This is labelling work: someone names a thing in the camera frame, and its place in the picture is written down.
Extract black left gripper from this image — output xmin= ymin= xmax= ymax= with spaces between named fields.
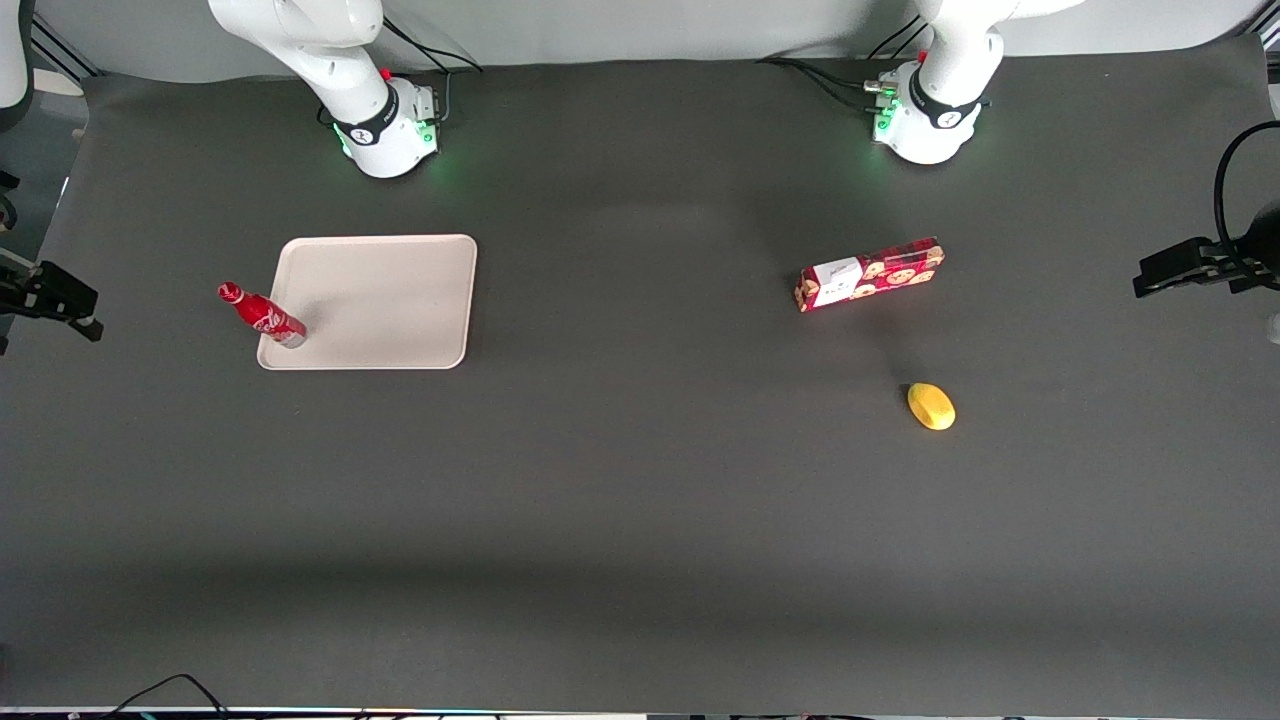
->
xmin=1132 ymin=200 xmax=1280 ymax=300

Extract black right arm base cable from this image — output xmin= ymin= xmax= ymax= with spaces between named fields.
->
xmin=380 ymin=22 xmax=484 ymax=127

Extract black looped gripper cable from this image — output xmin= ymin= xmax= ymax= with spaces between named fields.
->
xmin=1213 ymin=120 xmax=1280 ymax=273

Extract black arm base cable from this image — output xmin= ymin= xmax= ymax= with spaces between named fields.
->
xmin=755 ymin=14 xmax=933 ymax=113
xmin=380 ymin=22 xmax=484 ymax=127

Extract black cable at table edge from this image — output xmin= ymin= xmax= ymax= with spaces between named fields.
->
xmin=100 ymin=674 xmax=233 ymax=720

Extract beige rectangular plastic tray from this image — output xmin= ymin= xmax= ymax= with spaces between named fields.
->
xmin=256 ymin=234 xmax=479 ymax=372

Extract black left arm base cable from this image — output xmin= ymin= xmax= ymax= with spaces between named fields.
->
xmin=755 ymin=14 xmax=933 ymax=113

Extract dark grey table mat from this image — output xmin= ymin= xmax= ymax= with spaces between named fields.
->
xmin=0 ymin=35 xmax=1280 ymax=717

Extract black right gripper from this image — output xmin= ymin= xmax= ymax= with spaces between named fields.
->
xmin=0 ymin=250 xmax=105 ymax=357

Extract red cookie box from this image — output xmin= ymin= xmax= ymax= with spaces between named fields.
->
xmin=794 ymin=236 xmax=946 ymax=314

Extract red coke bottle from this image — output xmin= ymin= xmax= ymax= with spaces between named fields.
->
xmin=217 ymin=281 xmax=309 ymax=350

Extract yellow lemon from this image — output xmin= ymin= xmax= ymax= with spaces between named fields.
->
xmin=906 ymin=382 xmax=957 ymax=432

